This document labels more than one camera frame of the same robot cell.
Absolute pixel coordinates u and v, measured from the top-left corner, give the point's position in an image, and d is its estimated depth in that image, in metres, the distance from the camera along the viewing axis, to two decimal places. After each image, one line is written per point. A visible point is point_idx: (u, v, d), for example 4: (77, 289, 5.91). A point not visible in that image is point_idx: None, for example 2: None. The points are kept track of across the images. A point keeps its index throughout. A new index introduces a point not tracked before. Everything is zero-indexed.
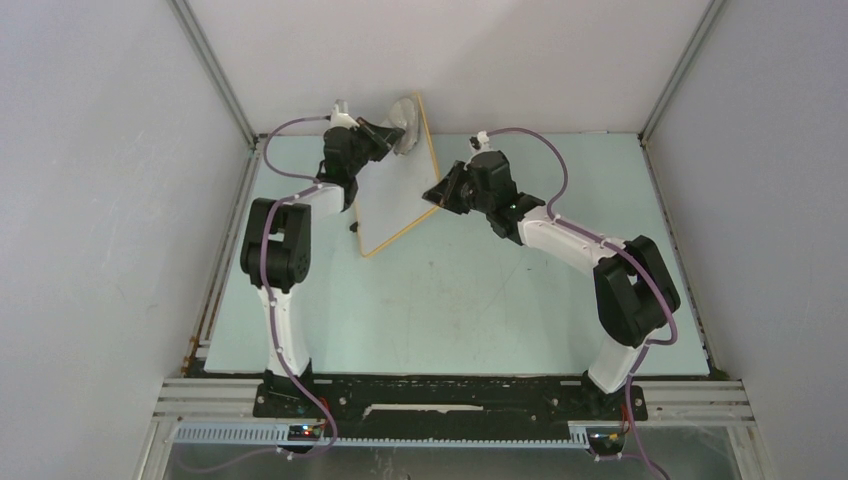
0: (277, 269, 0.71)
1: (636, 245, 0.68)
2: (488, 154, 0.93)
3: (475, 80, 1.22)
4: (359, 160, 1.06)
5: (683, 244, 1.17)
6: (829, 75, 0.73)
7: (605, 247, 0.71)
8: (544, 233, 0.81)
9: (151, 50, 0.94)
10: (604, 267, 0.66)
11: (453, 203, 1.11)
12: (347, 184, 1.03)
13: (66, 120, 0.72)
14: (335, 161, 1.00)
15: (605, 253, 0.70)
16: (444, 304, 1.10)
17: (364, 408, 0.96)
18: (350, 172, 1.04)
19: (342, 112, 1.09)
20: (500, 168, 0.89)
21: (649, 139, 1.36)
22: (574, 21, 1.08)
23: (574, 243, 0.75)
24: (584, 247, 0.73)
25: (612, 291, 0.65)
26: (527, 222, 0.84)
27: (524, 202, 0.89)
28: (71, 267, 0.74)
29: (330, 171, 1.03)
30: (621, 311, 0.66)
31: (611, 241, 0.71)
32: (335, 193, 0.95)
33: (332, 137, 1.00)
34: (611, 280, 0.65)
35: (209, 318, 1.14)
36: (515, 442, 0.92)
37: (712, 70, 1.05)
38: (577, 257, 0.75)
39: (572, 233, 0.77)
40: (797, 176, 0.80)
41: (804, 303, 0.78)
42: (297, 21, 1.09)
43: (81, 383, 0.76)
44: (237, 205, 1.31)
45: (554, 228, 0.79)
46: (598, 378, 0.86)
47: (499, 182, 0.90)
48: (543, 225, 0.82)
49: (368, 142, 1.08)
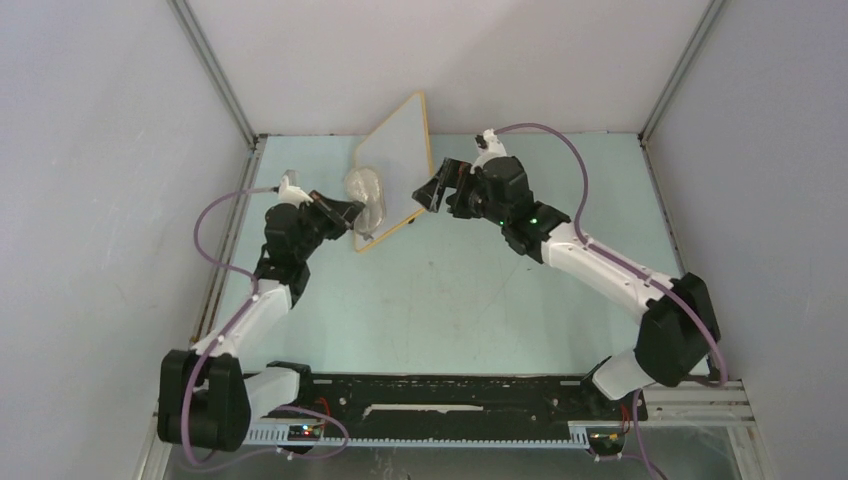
0: (203, 435, 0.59)
1: (683, 283, 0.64)
2: (501, 161, 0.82)
3: (474, 80, 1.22)
4: (311, 241, 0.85)
5: (683, 244, 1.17)
6: (828, 74, 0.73)
7: (651, 285, 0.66)
8: (573, 257, 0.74)
9: (151, 50, 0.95)
10: (654, 312, 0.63)
11: (460, 208, 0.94)
12: (296, 270, 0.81)
13: (67, 122, 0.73)
14: (279, 250, 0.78)
15: (650, 293, 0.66)
16: (443, 304, 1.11)
17: (364, 408, 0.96)
18: (302, 255, 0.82)
19: (291, 185, 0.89)
20: (518, 177, 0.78)
21: (649, 139, 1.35)
22: (575, 21, 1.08)
23: (615, 279, 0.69)
24: (625, 283, 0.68)
25: (664, 338, 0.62)
26: (555, 244, 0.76)
27: (547, 214, 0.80)
28: (72, 265, 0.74)
29: (276, 258, 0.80)
30: (671, 355, 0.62)
31: (657, 279, 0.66)
32: (267, 283, 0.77)
33: (277, 216, 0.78)
34: (664, 327, 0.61)
35: (209, 317, 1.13)
36: (515, 442, 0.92)
37: (712, 69, 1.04)
38: (616, 291, 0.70)
39: (609, 263, 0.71)
40: (799, 174, 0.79)
41: (805, 302, 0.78)
42: (297, 21, 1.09)
43: (82, 381, 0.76)
44: (237, 205, 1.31)
45: (588, 253, 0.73)
46: (608, 387, 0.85)
47: (517, 194, 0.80)
48: (573, 248, 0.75)
49: (323, 221, 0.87)
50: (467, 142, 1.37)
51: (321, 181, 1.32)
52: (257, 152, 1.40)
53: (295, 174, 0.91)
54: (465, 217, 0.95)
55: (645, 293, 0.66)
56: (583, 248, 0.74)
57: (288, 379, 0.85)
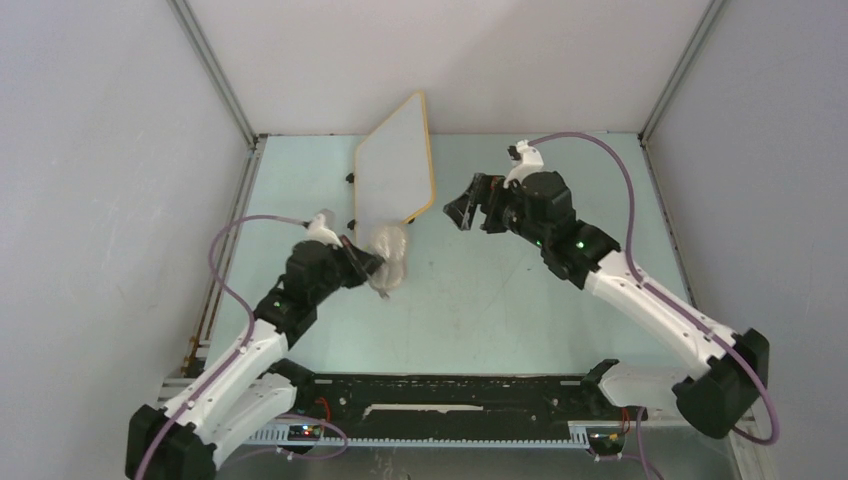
0: None
1: (751, 346, 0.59)
2: (543, 177, 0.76)
3: (474, 79, 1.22)
4: (328, 286, 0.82)
5: (683, 244, 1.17)
6: (829, 74, 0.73)
7: (712, 340, 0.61)
8: (625, 295, 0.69)
9: (150, 50, 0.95)
10: (714, 372, 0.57)
11: (493, 223, 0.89)
12: (302, 310, 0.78)
13: (66, 123, 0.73)
14: (293, 285, 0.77)
15: (712, 349, 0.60)
16: (444, 304, 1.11)
17: (364, 408, 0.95)
18: (313, 298, 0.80)
19: (322, 225, 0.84)
20: (562, 195, 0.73)
21: (649, 139, 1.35)
22: (575, 21, 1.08)
23: (669, 324, 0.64)
24: (684, 333, 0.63)
25: (722, 402, 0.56)
26: (607, 277, 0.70)
27: (592, 238, 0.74)
28: (72, 265, 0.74)
29: (288, 293, 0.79)
30: (723, 417, 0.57)
31: (718, 334, 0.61)
32: (261, 330, 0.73)
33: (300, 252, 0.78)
34: (726, 394, 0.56)
35: (209, 317, 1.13)
36: (515, 442, 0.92)
37: (713, 69, 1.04)
38: (670, 337, 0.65)
39: (664, 308, 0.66)
40: (798, 174, 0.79)
41: (805, 302, 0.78)
42: (297, 21, 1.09)
43: (82, 380, 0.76)
44: (237, 206, 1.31)
45: (644, 295, 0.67)
46: (613, 393, 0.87)
47: (561, 213, 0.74)
48: (624, 284, 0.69)
49: (343, 267, 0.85)
50: (467, 142, 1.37)
51: (321, 181, 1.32)
52: (257, 152, 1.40)
53: (329, 215, 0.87)
54: (496, 229, 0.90)
55: (707, 349, 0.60)
56: (637, 287, 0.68)
57: (275, 399, 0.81)
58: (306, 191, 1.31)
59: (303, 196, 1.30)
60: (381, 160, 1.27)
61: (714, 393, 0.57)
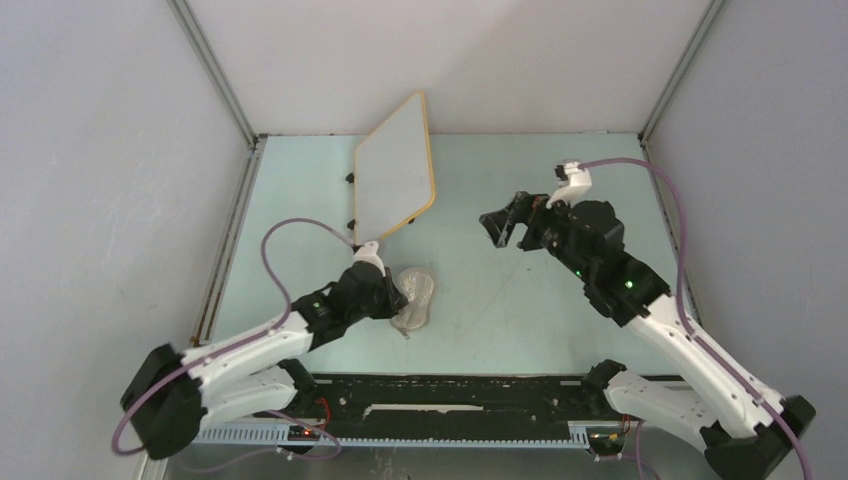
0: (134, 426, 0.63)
1: (796, 411, 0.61)
2: (599, 210, 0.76)
3: (474, 80, 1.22)
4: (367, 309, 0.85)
5: (683, 244, 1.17)
6: (829, 75, 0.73)
7: (760, 406, 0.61)
8: (672, 344, 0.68)
9: (150, 50, 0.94)
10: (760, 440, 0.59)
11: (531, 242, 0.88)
12: (334, 321, 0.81)
13: (66, 124, 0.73)
14: (340, 297, 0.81)
15: (760, 415, 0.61)
16: (444, 304, 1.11)
17: (364, 408, 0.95)
18: (349, 317, 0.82)
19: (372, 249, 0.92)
20: (617, 232, 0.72)
21: (649, 139, 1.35)
22: (575, 22, 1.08)
23: (718, 382, 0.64)
24: (732, 394, 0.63)
25: (758, 466, 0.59)
26: (657, 324, 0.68)
27: (640, 276, 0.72)
28: (71, 266, 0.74)
29: (330, 302, 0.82)
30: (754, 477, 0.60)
31: (767, 401, 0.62)
32: (294, 322, 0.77)
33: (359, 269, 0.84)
34: (768, 463, 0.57)
35: (209, 317, 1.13)
36: (515, 442, 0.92)
37: (713, 69, 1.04)
38: (716, 396, 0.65)
39: (714, 364, 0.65)
40: (798, 175, 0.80)
41: (805, 302, 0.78)
42: (297, 21, 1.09)
43: (82, 381, 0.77)
44: (237, 206, 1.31)
45: (693, 348, 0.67)
46: (618, 400, 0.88)
47: (612, 248, 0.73)
48: (674, 335, 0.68)
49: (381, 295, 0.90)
50: (467, 142, 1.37)
51: (321, 181, 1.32)
52: (257, 152, 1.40)
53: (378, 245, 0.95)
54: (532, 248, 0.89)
55: (754, 414, 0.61)
56: (687, 339, 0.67)
57: (273, 392, 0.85)
58: (306, 191, 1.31)
59: (303, 196, 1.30)
60: (381, 160, 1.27)
61: (756, 456, 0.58)
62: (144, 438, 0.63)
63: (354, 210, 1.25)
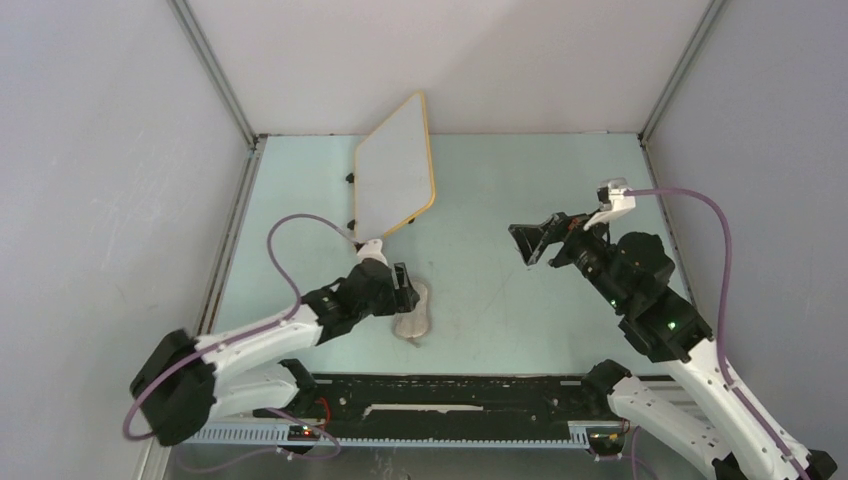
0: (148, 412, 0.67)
1: (821, 467, 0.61)
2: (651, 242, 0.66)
3: (474, 80, 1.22)
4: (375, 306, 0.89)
5: (683, 244, 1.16)
6: (828, 74, 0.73)
7: (789, 461, 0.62)
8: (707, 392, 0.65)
9: (150, 49, 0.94)
10: None
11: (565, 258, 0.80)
12: (342, 316, 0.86)
13: (65, 123, 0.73)
14: (348, 291, 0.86)
15: (787, 471, 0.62)
16: (444, 304, 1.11)
17: (364, 408, 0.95)
18: (357, 312, 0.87)
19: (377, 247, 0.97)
20: (669, 272, 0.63)
21: (649, 140, 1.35)
22: (574, 22, 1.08)
23: (748, 432, 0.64)
24: (761, 447, 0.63)
25: None
26: (697, 371, 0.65)
27: (685, 317, 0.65)
28: (71, 265, 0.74)
29: (339, 297, 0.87)
30: None
31: (796, 456, 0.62)
32: (304, 315, 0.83)
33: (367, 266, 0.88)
34: None
35: (209, 318, 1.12)
36: (516, 442, 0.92)
37: (713, 69, 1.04)
38: (744, 445, 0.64)
39: (746, 413, 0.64)
40: (797, 174, 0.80)
41: (805, 302, 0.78)
42: (296, 20, 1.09)
43: (82, 380, 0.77)
44: (237, 206, 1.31)
45: (730, 398, 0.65)
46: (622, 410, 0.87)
47: (660, 287, 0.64)
48: (712, 383, 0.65)
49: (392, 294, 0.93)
50: (467, 142, 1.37)
51: (320, 181, 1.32)
52: (257, 152, 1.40)
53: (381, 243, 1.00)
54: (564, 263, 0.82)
55: (782, 469, 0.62)
56: (725, 388, 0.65)
57: (277, 389, 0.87)
58: (306, 191, 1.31)
59: (303, 196, 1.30)
60: (381, 160, 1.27)
61: None
62: (157, 423, 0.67)
63: (354, 210, 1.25)
